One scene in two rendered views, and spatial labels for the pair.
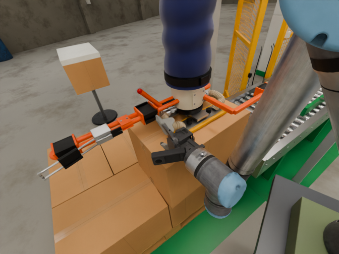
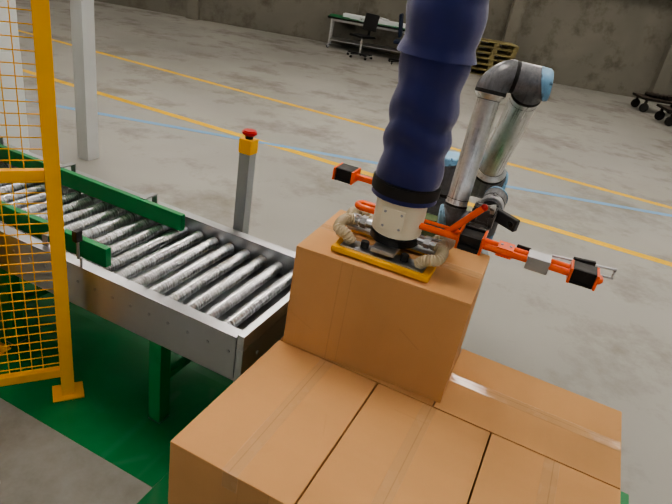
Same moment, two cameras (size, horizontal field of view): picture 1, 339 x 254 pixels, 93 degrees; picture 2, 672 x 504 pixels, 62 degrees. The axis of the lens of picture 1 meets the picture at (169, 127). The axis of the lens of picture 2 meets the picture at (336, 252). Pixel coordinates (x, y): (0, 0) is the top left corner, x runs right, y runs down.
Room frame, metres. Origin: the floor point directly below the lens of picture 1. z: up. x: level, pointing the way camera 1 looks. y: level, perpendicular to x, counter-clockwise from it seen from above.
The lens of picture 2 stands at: (2.01, 1.13, 1.79)
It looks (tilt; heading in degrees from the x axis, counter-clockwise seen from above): 27 degrees down; 231
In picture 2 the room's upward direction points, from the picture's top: 10 degrees clockwise
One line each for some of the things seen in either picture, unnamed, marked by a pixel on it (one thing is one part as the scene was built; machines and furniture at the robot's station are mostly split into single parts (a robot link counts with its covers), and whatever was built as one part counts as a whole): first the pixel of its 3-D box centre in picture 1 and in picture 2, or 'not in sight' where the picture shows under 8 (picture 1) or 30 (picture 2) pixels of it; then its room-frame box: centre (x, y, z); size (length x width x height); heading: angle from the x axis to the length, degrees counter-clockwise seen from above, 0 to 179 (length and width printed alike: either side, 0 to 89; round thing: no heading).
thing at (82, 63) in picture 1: (83, 67); not in sight; (2.13, 1.02, 0.82); 0.60 x 0.40 x 0.40; 28
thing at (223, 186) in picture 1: (220, 180); (494, 200); (0.24, -0.13, 1.08); 0.12 x 0.09 x 0.10; 32
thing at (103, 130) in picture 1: (102, 134); (537, 262); (0.51, 0.28, 1.07); 0.07 x 0.07 x 0.04; 32
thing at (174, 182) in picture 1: (187, 141); (386, 298); (0.72, -0.11, 0.74); 0.60 x 0.40 x 0.40; 123
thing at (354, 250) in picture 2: not in sight; (383, 254); (0.83, -0.06, 0.97); 0.34 x 0.10 x 0.05; 122
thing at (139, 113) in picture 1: (146, 112); (471, 239); (0.62, 0.10, 1.08); 0.10 x 0.08 x 0.06; 32
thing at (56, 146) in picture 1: (66, 147); (582, 275); (0.44, 0.40, 1.08); 0.08 x 0.07 x 0.05; 122
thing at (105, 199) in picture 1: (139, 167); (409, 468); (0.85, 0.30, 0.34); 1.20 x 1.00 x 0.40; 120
